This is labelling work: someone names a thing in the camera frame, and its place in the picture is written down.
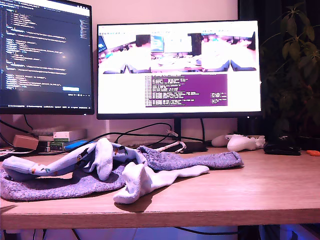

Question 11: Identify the grey fuzzy sock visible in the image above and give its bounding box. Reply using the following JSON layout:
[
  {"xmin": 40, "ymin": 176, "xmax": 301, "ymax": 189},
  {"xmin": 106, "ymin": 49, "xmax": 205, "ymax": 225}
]
[
  {"xmin": 137, "ymin": 145, "xmax": 245, "ymax": 172},
  {"xmin": 0, "ymin": 163, "xmax": 131, "ymax": 202}
]

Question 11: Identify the green leafy house plant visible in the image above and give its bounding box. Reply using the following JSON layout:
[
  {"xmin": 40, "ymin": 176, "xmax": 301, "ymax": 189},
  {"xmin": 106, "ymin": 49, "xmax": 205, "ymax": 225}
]
[{"xmin": 259, "ymin": 1, "xmax": 320, "ymax": 146}]

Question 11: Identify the black upright monitor cable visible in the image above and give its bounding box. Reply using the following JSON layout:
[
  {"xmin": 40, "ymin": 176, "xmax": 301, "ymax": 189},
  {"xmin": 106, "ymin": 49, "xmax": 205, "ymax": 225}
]
[{"xmin": 199, "ymin": 118, "xmax": 206, "ymax": 143}]

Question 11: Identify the light blue toucan sock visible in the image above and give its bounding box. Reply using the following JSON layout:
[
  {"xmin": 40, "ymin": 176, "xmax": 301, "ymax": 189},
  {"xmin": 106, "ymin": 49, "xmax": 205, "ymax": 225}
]
[
  {"xmin": 109, "ymin": 144, "xmax": 148, "ymax": 167},
  {"xmin": 1, "ymin": 143, "xmax": 101, "ymax": 182}
]

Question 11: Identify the grey fuzzy cloth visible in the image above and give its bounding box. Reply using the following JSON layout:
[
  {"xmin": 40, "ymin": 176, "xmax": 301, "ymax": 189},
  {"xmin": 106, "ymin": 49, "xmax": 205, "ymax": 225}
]
[{"xmin": 31, "ymin": 126, "xmax": 66, "ymax": 136}]

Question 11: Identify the white braided cable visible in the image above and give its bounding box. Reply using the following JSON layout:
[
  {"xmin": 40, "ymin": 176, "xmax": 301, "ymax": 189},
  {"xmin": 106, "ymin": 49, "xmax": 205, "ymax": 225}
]
[{"xmin": 157, "ymin": 140, "xmax": 187, "ymax": 154}]

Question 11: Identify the black cable under table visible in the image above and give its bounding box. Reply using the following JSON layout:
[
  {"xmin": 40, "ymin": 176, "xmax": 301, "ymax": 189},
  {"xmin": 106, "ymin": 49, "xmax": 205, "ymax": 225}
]
[{"xmin": 174, "ymin": 226, "xmax": 238, "ymax": 236}]

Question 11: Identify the white box green label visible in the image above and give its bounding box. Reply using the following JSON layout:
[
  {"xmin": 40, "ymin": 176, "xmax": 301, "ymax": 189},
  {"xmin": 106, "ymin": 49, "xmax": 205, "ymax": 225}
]
[{"xmin": 52, "ymin": 130, "xmax": 88, "ymax": 142}]

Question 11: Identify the white rounded controller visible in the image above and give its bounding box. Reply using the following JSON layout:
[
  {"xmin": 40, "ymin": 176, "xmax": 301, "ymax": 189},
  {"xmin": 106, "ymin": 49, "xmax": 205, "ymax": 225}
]
[{"xmin": 211, "ymin": 134, "xmax": 230, "ymax": 148}]

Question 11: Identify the white game controller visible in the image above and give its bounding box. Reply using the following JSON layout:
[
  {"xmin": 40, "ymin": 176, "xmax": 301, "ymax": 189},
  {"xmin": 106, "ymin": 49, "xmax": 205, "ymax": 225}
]
[{"xmin": 225, "ymin": 134, "xmax": 266, "ymax": 153}]

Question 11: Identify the dark code computer monitor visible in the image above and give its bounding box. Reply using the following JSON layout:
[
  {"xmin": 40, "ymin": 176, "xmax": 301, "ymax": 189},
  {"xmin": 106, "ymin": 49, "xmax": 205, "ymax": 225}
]
[{"xmin": 0, "ymin": 0, "xmax": 95, "ymax": 116}]

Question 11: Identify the black case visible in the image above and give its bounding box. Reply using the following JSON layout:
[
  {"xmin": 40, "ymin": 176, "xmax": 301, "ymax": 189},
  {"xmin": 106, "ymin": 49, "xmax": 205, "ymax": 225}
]
[{"xmin": 263, "ymin": 140, "xmax": 302, "ymax": 156}]

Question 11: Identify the black looping desk cable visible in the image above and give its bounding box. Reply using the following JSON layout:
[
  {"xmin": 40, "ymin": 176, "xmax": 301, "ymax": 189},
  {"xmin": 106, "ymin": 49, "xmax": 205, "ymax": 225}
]
[{"xmin": 117, "ymin": 122, "xmax": 174, "ymax": 145}]

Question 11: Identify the blue pouch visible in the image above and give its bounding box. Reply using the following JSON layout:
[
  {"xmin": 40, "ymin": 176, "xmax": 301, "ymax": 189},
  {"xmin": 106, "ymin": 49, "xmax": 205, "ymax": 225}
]
[{"xmin": 64, "ymin": 139, "xmax": 98, "ymax": 152}]

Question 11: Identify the green white small box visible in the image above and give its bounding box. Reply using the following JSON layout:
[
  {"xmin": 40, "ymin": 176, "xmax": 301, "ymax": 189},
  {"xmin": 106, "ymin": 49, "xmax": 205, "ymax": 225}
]
[{"xmin": 37, "ymin": 140, "xmax": 66, "ymax": 153}]

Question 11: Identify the bright white computer monitor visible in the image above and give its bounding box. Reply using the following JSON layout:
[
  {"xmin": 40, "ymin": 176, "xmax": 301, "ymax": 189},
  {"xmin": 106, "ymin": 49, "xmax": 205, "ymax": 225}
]
[{"xmin": 96, "ymin": 19, "xmax": 263, "ymax": 154}]

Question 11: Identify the long black desk cable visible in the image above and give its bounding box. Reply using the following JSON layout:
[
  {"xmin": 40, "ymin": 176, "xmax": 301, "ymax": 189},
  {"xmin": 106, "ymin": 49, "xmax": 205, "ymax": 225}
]
[{"xmin": 63, "ymin": 131, "xmax": 206, "ymax": 152}]

